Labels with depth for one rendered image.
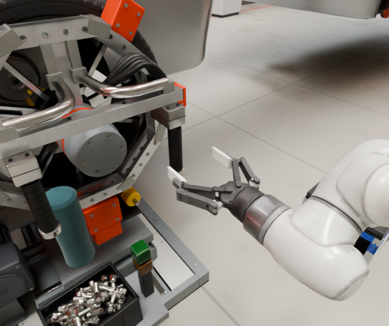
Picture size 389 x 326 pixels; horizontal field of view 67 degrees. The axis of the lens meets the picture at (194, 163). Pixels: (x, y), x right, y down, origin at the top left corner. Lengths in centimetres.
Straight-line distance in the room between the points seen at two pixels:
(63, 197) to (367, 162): 68
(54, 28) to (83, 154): 28
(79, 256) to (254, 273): 87
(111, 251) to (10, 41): 88
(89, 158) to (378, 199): 59
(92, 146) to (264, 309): 104
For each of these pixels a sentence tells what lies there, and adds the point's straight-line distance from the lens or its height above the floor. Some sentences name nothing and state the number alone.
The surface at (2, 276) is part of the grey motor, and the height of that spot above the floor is 38.
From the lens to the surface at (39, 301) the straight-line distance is 137.
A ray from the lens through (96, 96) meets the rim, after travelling 97.
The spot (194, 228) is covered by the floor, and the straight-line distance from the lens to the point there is 166.
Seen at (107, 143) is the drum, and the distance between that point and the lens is 74.
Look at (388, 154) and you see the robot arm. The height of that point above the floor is 98.
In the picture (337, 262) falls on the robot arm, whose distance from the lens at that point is 52.
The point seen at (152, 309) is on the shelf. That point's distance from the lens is 92.
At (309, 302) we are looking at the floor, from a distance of 152.
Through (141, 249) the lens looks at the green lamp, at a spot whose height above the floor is 66.
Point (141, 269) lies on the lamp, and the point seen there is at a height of 60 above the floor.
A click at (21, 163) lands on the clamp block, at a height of 95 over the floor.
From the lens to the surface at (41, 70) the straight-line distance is 137.
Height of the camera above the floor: 126
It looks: 37 degrees down
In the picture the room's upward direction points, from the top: straight up
